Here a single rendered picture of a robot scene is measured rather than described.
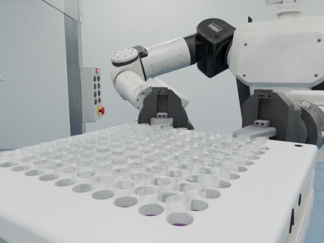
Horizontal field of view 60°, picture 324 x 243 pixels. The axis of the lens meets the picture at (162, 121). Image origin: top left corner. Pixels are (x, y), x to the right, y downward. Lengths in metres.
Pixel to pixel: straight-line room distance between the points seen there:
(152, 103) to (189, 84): 3.77
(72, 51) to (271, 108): 1.13
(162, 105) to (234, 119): 3.91
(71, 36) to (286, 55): 0.95
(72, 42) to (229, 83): 3.15
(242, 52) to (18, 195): 0.66
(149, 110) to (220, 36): 0.48
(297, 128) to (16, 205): 0.33
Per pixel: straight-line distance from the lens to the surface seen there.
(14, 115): 4.84
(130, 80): 0.71
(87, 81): 1.36
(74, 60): 1.37
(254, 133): 0.31
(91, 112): 1.37
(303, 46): 0.74
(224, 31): 0.86
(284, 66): 0.74
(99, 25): 4.34
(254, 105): 0.36
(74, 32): 1.38
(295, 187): 0.20
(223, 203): 0.16
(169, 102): 0.40
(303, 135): 0.41
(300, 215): 0.27
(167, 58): 0.83
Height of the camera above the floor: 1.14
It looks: 9 degrees down
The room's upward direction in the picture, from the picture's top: straight up
